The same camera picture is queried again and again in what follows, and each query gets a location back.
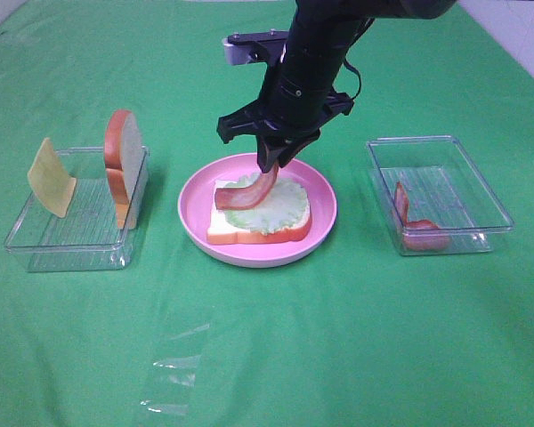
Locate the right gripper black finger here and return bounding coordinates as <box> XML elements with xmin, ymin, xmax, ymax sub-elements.
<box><xmin>277</xmin><ymin>131</ymin><xmax>320</xmax><ymax>168</ymax></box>
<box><xmin>255</xmin><ymin>135</ymin><xmax>285</xmax><ymax>173</ymax></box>

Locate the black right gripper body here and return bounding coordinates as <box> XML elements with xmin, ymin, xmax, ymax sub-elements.
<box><xmin>217</xmin><ymin>64</ymin><xmax>354</xmax><ymax>145</ymax></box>

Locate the green lettuce leaf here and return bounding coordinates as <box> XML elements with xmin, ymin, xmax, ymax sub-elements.
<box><xmin>221</xmin><ymin>177</ymin><xmax>311</xmax><ymax>235</ymax></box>

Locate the bacon strip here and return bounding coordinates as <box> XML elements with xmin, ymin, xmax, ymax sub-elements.
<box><xmin>393</xmin><ymin>181</ymin><xmax>450</xmax><ymax>252</ymax></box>
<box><xmin>214</xmin><ymin>164</ymin><xmax>279</xmax><ymax>210</ymax></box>

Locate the white bread slice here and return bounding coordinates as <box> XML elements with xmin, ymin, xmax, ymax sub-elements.
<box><xmin>206</xmin><ymin>205</ymin><xmax>312</xmax><ymax>245</ymax></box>

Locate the yellow cheese slice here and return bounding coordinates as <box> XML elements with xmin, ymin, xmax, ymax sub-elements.
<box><xmin>27</xmin><ymin>137</ymin><xmax>77</xmax><ymax>218</ymax></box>

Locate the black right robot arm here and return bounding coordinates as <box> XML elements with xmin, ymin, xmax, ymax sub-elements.
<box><xmin>217</xmin><ymin>1</ymin><xmax>453</xmax><ymax>173</ymax></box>

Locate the pink round plate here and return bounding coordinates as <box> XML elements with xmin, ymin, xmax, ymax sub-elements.
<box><xmin>178</xmin><ymin>153</ymin><xmax>337</xmax><ymax>268</ymax></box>

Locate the upright bread slice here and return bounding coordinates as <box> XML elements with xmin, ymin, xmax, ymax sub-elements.
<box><xmin>104</xmin><ymin>109</ymin><xmax>143</xmax><ymax>229</ymax></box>

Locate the clear plastic right tray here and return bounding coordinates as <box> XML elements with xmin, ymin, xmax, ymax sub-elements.
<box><xmin>366</xmin><ymin>135</ymin><xmax>514</xmax><ymax>256</ymax></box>

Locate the clear plastic tray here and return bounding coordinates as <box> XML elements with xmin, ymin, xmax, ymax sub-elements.
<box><xmin>4</xmin><ymin>147</ymin><xmax>150</xmax><ymax>272</ymax></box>
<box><xmin>366</xmin><ymin>135</ymin><xmax>514</xmax><ymax>256</ymax></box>

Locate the green tablecloth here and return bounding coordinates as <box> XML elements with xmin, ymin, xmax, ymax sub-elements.
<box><xmin>0</xmin><ymin>1</ymin><xmax>534</xmax><ymax>426</ymax></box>

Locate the clear plastic left tray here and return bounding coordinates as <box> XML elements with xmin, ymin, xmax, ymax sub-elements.
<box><xmin>4</xmin><ymin>147</ymin><xmax>150</xmax><ymax>272</ymax></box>

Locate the clear plastic wrap sheet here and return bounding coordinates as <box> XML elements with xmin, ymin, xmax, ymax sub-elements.
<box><xmin>136</xmin><ymin>305</ymin><xmax>213</xmax><ymax>426</ymax></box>

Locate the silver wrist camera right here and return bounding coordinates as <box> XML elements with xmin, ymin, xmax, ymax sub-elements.
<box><xmin>222</xmin><ymin>29</ymin><xmax>288</xmax><ymax>67</ymax></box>

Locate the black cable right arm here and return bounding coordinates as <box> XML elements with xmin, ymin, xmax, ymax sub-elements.
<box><xmin>340</xmin><ymin>17</ymin><xmax>377</xmax><ymax>101</ymax></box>

